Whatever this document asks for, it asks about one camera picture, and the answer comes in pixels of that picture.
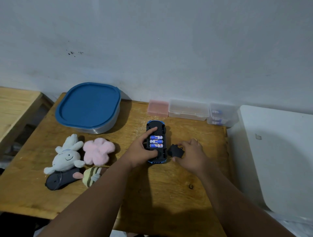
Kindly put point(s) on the person's right hand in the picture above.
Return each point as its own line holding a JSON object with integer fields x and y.
{"x": 194, "y": 157}

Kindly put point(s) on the person's left hand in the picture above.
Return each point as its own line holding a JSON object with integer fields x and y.
{"x": 137, "y": 152}

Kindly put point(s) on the person's right thumb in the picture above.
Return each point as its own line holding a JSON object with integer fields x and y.
{"x": 177, "y": 159}

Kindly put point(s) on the person's left thumb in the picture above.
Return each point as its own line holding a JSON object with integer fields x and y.
{"x": 151, "y": 153}

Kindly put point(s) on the black battery cover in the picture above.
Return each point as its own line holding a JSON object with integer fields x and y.
{"x": 174, "y": 151}

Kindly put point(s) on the blue toy car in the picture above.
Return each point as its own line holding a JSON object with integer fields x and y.
{"x": 161, "y": 155}

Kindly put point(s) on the person's right forearm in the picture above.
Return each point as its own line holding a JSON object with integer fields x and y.
{"x": 234, "y": 205}

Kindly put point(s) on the person's left forearm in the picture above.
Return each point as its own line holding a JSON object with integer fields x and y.
{"x": 97, "y": 200}

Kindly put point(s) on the blue white battery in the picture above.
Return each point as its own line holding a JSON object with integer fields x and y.
{"x": 156, "y": 137}
{"x": 156, "y": 141}
{"x": 156, "y": 145}
{"x": 217, "y": 122}

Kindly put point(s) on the pink plastic box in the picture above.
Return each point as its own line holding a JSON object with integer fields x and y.
{"x": 158, "y": 108}

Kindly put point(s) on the long clear plastic box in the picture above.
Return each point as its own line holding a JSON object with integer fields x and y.
{"x": 188, "y": 109}

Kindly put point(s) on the pink flower plush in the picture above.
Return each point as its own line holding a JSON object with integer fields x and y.
{"x": 98, "y": 151}

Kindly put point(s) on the striped bee plush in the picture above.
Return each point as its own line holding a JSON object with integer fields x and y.
{"x": 91, "y": 177}

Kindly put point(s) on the square clear plastic box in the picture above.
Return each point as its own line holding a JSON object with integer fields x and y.
{"x": 227, "y": 114}

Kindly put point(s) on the steel container with blue lid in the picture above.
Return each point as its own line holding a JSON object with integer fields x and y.
{"x": 88, "y": 107}

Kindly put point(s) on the white bunny plush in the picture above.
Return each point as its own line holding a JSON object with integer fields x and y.
{"x": 66, "y": 156}

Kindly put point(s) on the dark grey plush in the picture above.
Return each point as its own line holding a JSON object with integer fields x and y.
{"x": 60, "y": 180}

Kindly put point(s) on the clear plastic sheet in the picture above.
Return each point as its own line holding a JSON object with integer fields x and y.
{"x": 295, "y": 225}

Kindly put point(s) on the wooden side table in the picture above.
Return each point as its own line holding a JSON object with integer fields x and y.
{"x": 14, "y": 109}

